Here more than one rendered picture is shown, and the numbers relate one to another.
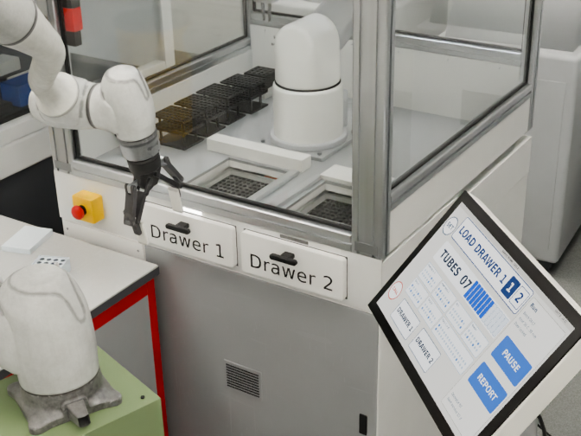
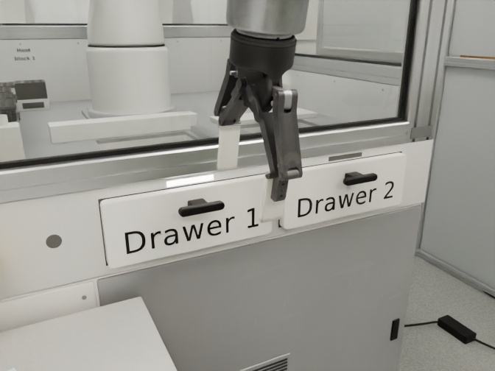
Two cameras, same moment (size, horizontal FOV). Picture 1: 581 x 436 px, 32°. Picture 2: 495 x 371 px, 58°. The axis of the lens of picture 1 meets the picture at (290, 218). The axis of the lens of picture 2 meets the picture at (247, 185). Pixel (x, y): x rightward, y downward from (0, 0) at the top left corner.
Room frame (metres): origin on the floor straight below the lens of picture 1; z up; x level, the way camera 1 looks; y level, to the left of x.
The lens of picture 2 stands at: (1.87, 0.80, 1.17)
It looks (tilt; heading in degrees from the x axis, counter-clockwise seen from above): 20 degrees down; 300
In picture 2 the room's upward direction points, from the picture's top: straight up
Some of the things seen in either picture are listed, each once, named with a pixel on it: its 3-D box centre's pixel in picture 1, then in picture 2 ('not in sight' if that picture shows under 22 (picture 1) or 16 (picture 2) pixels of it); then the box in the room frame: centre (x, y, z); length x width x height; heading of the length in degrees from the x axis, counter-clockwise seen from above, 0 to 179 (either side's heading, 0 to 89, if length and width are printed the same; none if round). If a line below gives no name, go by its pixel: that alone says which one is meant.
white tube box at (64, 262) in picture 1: (46, 273); not in sight; (2.26, 0.63, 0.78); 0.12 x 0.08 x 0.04; 169
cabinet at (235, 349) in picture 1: (306, 311); (159, 302); (2.66, -0.04, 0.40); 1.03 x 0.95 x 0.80; 57
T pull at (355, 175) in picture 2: (285, 257); (356, 177); (2.09, 0.01, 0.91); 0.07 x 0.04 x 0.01; 57
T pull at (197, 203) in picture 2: (181, 227); (199, 205); (2.26, 0.28, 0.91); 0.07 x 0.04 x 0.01; 57
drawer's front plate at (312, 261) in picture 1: (292, 264); (345, 188); (2.11, 0.00, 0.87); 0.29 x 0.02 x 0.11; 57
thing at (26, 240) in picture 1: (27, 240); not in sight; (2.48, 0.73, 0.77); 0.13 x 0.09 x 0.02; 163
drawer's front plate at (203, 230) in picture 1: (188, 234); (194, 218); (2.29, 0.26, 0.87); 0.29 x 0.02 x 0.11; 57
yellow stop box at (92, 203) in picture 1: (87, 207); not in sight; (2.45, 0.55, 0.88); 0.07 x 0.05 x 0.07; 57
